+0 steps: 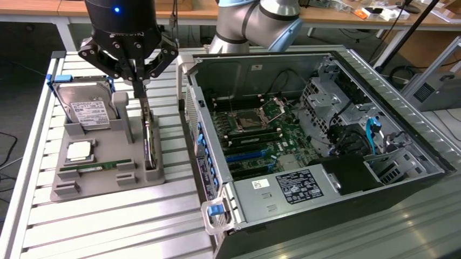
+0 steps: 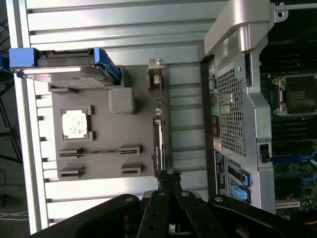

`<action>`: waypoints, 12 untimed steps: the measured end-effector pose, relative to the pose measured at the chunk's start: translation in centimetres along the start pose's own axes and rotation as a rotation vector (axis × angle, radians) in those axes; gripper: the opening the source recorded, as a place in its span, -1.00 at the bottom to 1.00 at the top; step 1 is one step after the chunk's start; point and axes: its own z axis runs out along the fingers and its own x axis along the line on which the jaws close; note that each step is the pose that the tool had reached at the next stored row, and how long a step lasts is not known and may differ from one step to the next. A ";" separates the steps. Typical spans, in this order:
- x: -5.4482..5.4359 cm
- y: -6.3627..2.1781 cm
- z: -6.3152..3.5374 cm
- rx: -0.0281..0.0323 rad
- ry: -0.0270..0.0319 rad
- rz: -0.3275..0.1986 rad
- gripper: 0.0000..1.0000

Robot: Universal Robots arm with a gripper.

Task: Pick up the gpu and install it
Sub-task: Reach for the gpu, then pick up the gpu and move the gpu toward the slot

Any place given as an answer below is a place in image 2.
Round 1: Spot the grey parts rack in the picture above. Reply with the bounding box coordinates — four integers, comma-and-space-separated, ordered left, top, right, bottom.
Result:
48, 64, 174, 183

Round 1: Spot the CPU socket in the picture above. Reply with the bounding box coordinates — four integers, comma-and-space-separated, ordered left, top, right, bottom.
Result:
272, 71, 317, 117

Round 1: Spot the green motherboard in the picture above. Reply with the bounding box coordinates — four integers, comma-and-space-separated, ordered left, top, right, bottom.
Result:
268, 66, 317, 220

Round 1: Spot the black silver PC case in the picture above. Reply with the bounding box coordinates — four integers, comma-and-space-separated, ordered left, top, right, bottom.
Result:
200, 0, 317, 216

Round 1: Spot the silver CPU chip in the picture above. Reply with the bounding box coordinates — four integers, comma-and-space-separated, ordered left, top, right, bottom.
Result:
61, 109, 90, 139

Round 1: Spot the white expansion slot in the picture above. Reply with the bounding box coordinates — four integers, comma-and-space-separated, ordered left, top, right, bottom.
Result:
275, 197, 300, 209

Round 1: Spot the hard disk with blue caddy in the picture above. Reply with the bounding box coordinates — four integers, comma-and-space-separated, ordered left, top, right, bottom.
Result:
0, 47, 122, 89

